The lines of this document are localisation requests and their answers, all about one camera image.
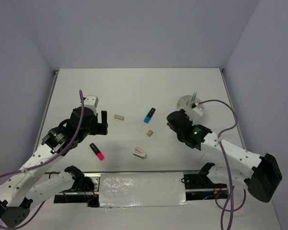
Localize white round divided container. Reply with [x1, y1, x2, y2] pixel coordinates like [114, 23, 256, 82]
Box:
[177, 95, 201, 124]

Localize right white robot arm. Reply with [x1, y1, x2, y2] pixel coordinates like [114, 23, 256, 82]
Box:
[167, 110, 282, 203]

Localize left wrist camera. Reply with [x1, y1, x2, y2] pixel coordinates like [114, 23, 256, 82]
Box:
[84, 95, 99, 114]

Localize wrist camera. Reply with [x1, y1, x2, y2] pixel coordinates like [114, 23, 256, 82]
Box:
[84, 95, 99, 114]
[185, 103, 204, 121]

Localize silver foil cover plate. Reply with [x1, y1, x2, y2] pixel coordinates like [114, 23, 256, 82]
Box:
[99, 172, 187, 207]

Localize beige eraser block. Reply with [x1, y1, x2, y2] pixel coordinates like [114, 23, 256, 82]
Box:
[114, 115, 124, 120]

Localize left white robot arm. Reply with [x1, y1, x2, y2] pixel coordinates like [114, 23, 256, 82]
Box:
[0, 107, 108, 230]

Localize pink black highlighter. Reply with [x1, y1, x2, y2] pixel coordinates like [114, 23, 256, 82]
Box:
[89, 143, 105, 161]

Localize small yellow eraser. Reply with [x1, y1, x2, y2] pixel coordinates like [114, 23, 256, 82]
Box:
[146, 130, 153, 137]

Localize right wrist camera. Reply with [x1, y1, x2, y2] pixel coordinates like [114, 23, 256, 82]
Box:
[185, 103, 204, 121]

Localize blue black highlighter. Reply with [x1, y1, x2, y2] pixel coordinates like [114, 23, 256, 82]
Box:
[144, 108, 156, 124]

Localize silver green pen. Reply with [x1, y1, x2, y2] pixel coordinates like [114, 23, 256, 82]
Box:
[189, 91, 197, 106]

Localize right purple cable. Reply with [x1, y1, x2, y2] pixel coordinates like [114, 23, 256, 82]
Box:
[194, 98, 247, 230]

